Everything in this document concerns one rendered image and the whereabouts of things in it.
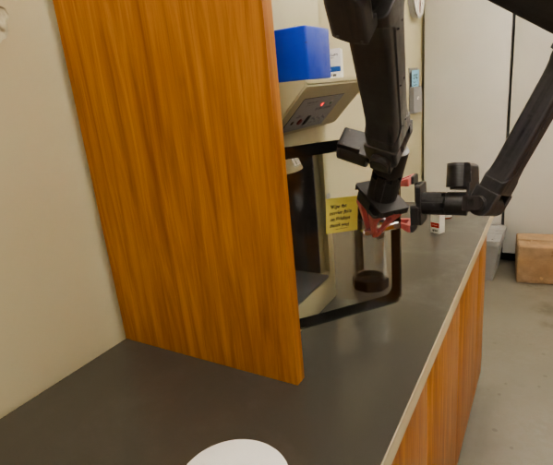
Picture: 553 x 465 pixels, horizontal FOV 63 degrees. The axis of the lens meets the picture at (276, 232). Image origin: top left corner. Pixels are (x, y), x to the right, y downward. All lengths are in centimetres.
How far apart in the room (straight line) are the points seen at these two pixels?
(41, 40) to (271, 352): 79
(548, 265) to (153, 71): 322
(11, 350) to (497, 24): 356
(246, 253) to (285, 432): 32
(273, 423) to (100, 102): 71
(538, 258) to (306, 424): 301
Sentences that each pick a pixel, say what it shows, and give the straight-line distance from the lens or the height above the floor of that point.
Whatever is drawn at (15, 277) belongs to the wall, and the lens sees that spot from 107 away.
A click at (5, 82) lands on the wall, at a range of 106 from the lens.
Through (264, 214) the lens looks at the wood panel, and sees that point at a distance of 81.
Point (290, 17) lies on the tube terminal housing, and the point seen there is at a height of 164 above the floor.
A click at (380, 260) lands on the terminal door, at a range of 106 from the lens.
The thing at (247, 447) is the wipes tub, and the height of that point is 109.
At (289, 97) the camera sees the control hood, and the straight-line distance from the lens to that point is 84.
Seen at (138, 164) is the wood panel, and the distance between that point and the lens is 98.
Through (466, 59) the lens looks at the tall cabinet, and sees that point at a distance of 389.
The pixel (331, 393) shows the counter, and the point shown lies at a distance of 92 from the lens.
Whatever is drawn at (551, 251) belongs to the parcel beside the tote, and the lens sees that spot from 370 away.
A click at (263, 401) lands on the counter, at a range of 92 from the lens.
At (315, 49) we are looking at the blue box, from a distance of 88.
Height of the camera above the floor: 150
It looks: 17 degrees down
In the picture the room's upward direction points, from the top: 6 degrees counter-clockwise
